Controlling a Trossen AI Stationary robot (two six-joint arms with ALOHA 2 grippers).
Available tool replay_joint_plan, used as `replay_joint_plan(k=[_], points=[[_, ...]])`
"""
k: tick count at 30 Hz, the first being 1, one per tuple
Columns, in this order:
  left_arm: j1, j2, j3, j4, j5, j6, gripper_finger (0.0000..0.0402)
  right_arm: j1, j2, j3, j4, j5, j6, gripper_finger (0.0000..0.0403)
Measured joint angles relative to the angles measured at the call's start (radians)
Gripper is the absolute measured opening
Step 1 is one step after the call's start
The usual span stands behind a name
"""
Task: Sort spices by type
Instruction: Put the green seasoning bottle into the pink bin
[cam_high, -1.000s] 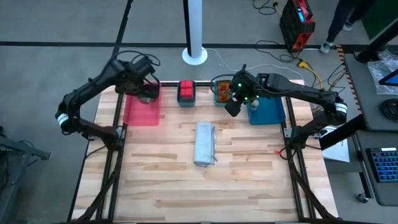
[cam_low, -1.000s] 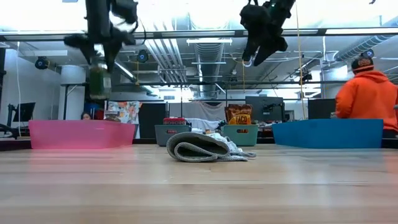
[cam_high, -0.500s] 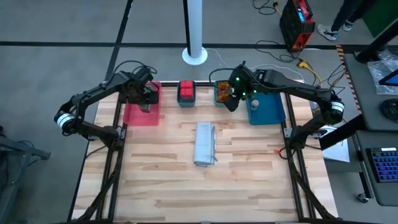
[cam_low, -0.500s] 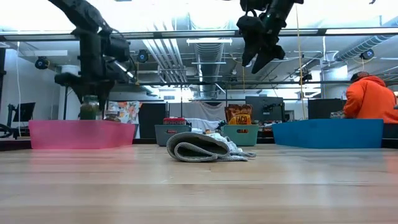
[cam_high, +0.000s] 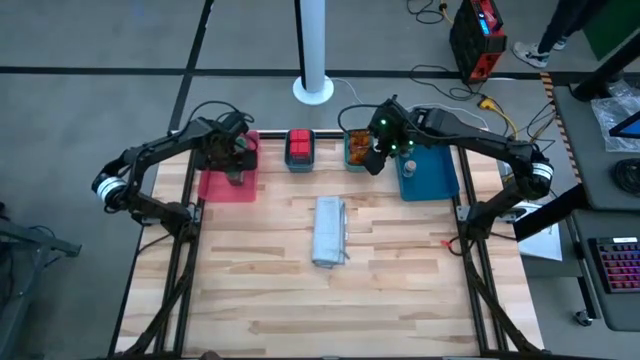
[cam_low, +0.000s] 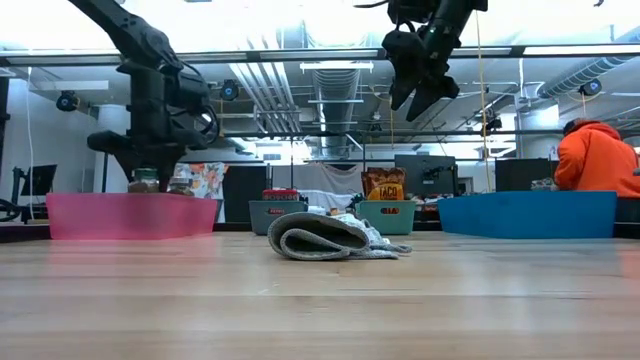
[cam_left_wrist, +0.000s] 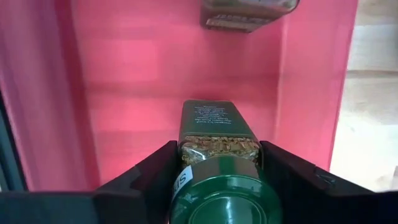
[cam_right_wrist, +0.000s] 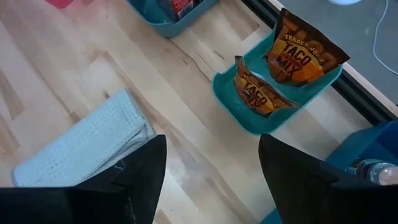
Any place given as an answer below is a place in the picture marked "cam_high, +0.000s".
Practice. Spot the black backlit keyboard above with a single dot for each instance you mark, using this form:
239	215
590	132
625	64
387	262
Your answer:
617	265

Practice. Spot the person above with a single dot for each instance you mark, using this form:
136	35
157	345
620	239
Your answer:
555	25

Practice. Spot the light teal plastic bin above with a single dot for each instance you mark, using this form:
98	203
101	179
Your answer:
357	168

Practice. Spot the blue flat panel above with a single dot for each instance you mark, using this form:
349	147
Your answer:
630	127

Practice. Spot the dark green panel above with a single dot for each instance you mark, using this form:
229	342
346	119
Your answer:
610	25

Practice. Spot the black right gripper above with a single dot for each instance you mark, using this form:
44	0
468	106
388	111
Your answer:
385	142

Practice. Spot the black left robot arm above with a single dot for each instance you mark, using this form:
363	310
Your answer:
150	150

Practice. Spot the grey desk with black edge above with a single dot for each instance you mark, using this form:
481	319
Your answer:
620	310

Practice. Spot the grey-teal plastic bin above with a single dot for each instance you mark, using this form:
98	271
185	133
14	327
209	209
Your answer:
300	167

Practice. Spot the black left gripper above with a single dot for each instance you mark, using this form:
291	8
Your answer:
225	157

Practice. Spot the black aluminium table frame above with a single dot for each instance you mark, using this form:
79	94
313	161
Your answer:
472	280
191	230

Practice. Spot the blue plastic tray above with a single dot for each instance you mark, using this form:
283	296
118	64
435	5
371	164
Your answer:
430	180

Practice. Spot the pink plastic bin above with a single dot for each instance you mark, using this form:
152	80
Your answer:
215	190

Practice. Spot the red and black toolbox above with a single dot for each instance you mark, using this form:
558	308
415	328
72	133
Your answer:
477	40

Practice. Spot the black metal stand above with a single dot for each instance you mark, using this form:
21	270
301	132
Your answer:
30	239

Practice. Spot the white paper sheet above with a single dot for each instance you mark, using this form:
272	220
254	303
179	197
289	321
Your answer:
542	247

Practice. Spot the white pole with round base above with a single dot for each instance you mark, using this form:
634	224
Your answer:
312	90

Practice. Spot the folded grey towel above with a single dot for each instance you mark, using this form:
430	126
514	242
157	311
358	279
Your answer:
329	230

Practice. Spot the clear plastic bag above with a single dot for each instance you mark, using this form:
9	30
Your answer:
607	115

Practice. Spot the black slanted frame bar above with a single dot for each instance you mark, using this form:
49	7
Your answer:
607	72
550	212

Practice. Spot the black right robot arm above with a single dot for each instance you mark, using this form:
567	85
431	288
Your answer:
475	137

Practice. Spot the grey desk top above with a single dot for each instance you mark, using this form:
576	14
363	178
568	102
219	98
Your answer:
590	170

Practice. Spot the black table rear rail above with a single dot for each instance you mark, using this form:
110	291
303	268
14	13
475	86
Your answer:
325	134

